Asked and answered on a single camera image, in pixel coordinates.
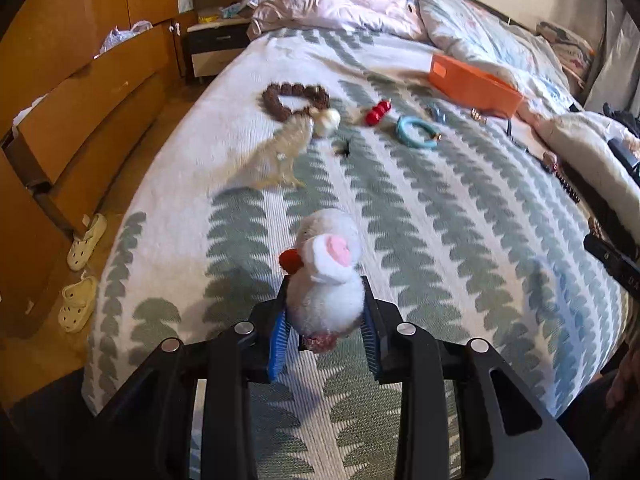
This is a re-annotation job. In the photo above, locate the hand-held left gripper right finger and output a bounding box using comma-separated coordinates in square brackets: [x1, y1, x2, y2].
[360, 276, 591, 480]

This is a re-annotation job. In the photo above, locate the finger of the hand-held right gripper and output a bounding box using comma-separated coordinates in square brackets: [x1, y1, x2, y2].
[582, 232, 626, 281]

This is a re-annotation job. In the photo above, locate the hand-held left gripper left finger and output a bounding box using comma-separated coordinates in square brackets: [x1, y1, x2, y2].
[75, 276, 292, 480]

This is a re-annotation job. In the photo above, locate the white plush hair clip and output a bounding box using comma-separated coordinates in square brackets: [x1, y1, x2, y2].
[279, 208, 366, 353]

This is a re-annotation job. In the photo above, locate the pearl hair claw clip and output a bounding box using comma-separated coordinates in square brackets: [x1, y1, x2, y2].
[235, 112, 316, 191]

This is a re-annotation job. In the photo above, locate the green patterned bedspread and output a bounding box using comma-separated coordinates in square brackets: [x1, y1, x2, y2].
[82, 27, 628, 480]

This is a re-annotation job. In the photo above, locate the dark clothes pile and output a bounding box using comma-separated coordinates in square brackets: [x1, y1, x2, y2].
[602, 102, 640, 136]

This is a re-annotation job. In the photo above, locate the black leather wristwatch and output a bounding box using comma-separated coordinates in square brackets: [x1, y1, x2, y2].
[506, 119, 546, 163]

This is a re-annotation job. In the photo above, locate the grey curtain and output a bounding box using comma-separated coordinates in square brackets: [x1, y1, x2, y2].
[585, 0, 640, 116]

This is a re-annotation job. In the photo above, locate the cream perforated slipper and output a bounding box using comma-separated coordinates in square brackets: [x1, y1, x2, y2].
[57, 275, 99, 333]
[67, 213, 108, 272]

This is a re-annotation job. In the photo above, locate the patterned pillow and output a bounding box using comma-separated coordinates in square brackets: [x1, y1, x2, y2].
[535, 21, 596, 83]

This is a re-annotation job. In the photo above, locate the orange plastic box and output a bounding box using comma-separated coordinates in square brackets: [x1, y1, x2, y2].
[428, 53, 524, 119]

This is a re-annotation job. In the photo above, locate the red cherry hair clip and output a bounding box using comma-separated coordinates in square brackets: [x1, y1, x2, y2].
[364, 101, 392, 127]

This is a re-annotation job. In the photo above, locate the brown beaded scrunchie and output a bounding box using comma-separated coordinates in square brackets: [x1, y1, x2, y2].
[261, 81, 331, 122]

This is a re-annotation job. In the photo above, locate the wooden wardrobe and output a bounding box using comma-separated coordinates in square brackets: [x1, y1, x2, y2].
[0, 0, 201, 341]

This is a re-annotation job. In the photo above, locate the dark and white nightstand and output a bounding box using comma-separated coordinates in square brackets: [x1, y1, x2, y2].
[181, 17, 251, 81]

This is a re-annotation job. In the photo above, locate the pink crumpled blanket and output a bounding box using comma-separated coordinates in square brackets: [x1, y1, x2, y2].
[247, 0, 426, 43]

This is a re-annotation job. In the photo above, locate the plastic bag in drawer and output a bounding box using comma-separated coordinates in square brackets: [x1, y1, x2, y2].
[99, 20, 153, 56]

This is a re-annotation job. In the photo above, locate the black bead bracelet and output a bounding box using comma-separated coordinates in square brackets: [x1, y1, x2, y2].
[555, 172, 583, 204]

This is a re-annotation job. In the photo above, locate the light blue ring bracelet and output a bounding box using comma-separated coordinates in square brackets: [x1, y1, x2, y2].
[396, 115, 443, 149]

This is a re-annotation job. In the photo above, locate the white ball hair tie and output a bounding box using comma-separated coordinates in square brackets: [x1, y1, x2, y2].
[312, 107, 342, 137]

